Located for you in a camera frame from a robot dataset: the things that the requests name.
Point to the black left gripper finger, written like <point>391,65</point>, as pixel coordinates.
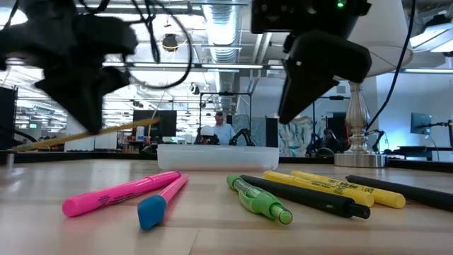
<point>85,99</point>

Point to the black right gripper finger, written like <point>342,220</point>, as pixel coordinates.
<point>301,92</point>

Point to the yellow pencil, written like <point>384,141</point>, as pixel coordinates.
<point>117,128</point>

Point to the pink highlighter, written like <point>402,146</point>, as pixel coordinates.
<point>113,195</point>

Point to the yellow highlighter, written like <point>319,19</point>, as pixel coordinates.
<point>336,191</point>
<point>385,198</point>

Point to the black pen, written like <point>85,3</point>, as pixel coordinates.
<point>311,198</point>
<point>407,191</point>

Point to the clear plastic box grey lid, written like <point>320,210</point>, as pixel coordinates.
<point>216,157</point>

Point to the green mechanical pencil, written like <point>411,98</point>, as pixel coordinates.
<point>262,203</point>

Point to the pink pencil blue eraser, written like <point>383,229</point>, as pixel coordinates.
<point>152,210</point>

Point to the black background robot arm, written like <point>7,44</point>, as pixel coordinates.
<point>244,134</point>

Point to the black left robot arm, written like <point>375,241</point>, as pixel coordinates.
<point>53,7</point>

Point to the black upright box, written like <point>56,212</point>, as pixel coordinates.
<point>272,132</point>

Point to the table lamp white shade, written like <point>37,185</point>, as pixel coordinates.
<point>357,117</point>

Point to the black panel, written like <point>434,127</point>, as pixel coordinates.
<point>7,117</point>

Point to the black monitor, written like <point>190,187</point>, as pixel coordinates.
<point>166,129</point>

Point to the person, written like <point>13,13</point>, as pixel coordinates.
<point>207,131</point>
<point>223,132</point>

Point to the black ceiling dome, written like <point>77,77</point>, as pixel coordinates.
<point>170,42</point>

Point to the grey monitor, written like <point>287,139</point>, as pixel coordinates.
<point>421,123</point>

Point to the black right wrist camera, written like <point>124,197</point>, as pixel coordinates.
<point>301,17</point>

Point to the silver ventilation duct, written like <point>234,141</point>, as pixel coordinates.
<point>223,28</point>

